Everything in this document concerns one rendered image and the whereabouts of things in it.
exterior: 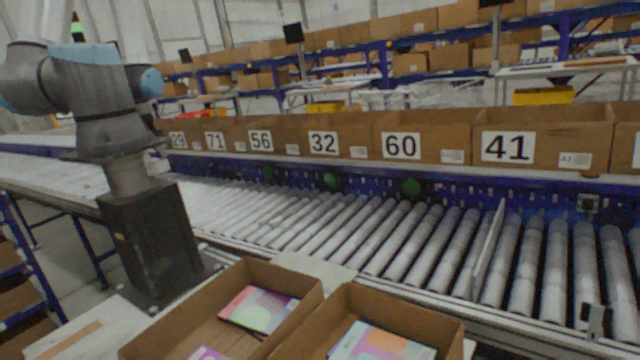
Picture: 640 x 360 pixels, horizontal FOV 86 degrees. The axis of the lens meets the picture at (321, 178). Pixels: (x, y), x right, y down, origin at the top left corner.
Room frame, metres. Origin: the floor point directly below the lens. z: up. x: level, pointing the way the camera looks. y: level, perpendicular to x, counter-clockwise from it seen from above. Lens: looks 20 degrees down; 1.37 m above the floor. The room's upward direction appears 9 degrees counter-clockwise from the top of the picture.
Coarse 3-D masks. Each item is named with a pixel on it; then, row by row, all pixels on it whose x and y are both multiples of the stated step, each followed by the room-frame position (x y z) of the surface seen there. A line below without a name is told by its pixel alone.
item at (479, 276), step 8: (496, 216) 0.93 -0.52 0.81; (496, 224) 0.91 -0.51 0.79; (496, 232) 0.92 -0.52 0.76; (488, 240) 0.81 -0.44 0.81; (496, 240) 0.92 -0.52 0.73; (488, 248) 0.81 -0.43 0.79; (488, 256) 0.81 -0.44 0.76; (480, 264) 0.72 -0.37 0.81; (488, 264) 0.81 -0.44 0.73; (480, 272) 0.72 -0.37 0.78; (480, 280) 0.72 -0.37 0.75; (480, 288) 0.72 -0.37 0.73
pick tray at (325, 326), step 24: (336, 288) 0.66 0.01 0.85; (360, 288) 0.65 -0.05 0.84; (312, 312) 0.59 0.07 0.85; (336, 312) 0.65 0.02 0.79; (360, 312) 0.66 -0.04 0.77; (384, 312) 0.62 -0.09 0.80; (408, 312) 0.58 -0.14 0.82; (432, 312) 0.54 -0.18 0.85; (288, 336) 0.54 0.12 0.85; (312, 336) 0.58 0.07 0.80; (336, 336) 0.61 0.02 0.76; (432, 336) 0.54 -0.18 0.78; (456, 336) 0.47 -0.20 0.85
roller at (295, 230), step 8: (336, 192) 1.46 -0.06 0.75; (328, 200) 1.39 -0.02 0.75; (336, 200) 1.40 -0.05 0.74; (320, 208) 1.32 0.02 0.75; (328, 208) 1.34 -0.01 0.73; (312, 216) 1.26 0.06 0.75; (320, 216) 1.29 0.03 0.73; (296, 224) 1.21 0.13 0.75; (304, 224) 1.21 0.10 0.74; (288, 232) 1.15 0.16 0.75; (296, 232) 1.16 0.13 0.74; (280, 240) 1.11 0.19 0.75; (288, 240) 1.12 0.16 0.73; (272, 248) 1.07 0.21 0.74; (280, 248) 1.08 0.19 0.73
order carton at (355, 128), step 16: (336, 112) 1.86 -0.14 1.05; (352, 112) 1.80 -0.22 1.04; (368, 112) 1.74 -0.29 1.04; (384, 112) 1.69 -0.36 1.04; (304, 128) 1.63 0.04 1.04; (320, 128) 1.57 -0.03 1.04; (336, 128) 1.52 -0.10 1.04; (352, 128) 1.47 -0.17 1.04; (368, 128) 1.43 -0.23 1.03; (304, 144) 1.64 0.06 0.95; (352, 144) 1.48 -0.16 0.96; (368, 144) 1.43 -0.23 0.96; (352, 160) 1.48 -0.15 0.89
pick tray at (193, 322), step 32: (224, 288) 0.80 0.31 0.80; (288, 288) 0.78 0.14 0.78; (320, 288) 0.69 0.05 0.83; (160, 320) 0.65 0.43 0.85; (192, 320) 0.71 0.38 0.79; (288, 320) 0.59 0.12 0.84; (128, 352) 0.58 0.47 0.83; (160, 352) 0.63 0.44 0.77; (192, 352) 0.63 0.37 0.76; (224, 352) 0.61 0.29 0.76; (256, 352) 0.51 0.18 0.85
